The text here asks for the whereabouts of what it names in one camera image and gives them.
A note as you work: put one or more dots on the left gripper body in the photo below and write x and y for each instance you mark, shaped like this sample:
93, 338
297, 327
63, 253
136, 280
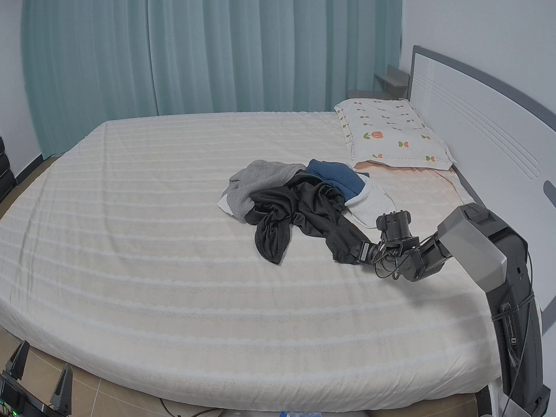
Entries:
21, 400

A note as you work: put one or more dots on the bed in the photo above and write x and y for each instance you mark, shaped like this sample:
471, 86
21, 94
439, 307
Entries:
173, 233

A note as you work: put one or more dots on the blue-green curtain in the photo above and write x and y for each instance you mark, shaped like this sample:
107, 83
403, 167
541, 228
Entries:
260, 37
87, 59

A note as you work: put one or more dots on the white printed pillow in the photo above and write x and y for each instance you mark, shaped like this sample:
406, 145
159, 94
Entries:
391, 133

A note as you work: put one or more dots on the black chest of drawers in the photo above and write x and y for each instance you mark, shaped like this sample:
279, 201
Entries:
5, 167

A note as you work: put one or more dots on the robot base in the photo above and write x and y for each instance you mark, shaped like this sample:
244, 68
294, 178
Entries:
299, 415

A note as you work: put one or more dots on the grey bedside table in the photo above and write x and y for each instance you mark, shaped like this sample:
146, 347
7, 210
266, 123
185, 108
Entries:
391, 78

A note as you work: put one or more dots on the pile of clothes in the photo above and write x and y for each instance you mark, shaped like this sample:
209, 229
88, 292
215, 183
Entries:
260, 180

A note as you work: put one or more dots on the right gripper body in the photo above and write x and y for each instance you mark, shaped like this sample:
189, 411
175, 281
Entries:
367, 252

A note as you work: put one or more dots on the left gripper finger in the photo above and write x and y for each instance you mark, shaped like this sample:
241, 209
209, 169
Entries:
63, 389
18, 363

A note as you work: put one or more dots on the black T-shirt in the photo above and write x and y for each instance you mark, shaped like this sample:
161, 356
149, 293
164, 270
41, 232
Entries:
312, 206

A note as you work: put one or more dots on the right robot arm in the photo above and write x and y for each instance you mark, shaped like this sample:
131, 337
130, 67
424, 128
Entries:
478, 241

